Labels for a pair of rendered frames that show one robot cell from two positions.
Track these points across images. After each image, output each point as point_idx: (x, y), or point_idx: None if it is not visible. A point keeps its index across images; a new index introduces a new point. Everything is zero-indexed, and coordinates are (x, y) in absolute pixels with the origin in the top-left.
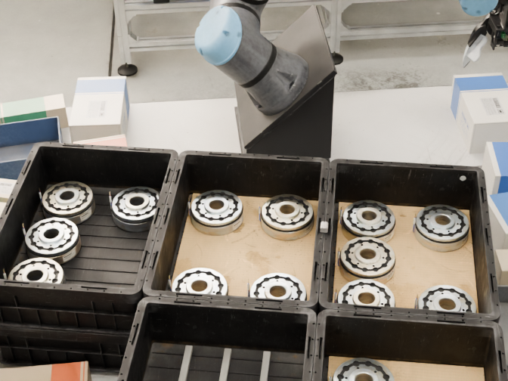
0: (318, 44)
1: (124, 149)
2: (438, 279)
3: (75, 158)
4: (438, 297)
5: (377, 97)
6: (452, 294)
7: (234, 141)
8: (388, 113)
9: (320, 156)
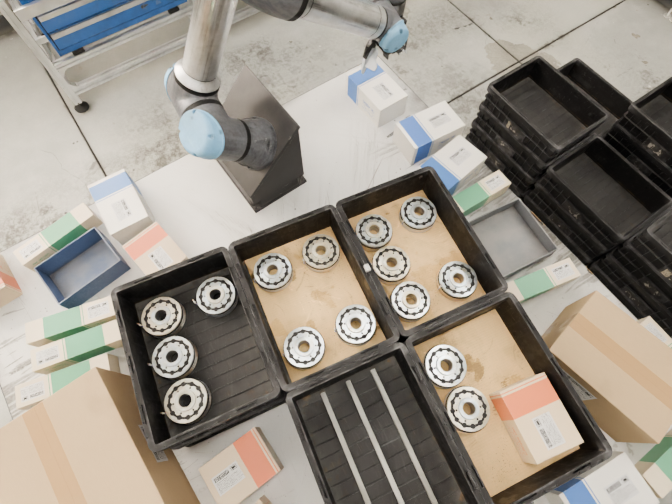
0: (269, 102)
1: (184, 263)
2: (435, 254)
3: (148, 285)
4: (451, 276)
5: (299, 105)
6: (456, 268)
7: (229, 183)
8: (313, 116)
9: (298, 176)
